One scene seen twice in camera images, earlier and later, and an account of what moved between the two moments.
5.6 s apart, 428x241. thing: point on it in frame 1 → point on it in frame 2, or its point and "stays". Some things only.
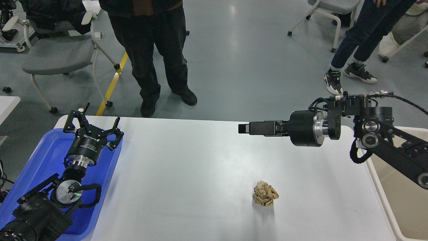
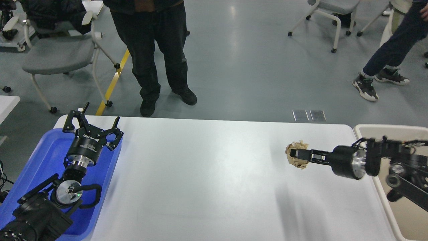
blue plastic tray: x=45 y=159 stays
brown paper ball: x=264 y=194 → x=296 y=162
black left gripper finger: x=115 y=130 stays
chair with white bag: x=415 y=18 → x=398 y=9
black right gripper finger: x=268 y=128 → x=313 y=155
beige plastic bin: x=406 y=201 stays
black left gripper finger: x=80 y=113 stays
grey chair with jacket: x=59 y=34 stays
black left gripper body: x=88 y=143 stays
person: x=369 y=30 → x=384 y=66
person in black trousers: x=141 y=25 stays
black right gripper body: x=305 y=128 → x=348 y=161
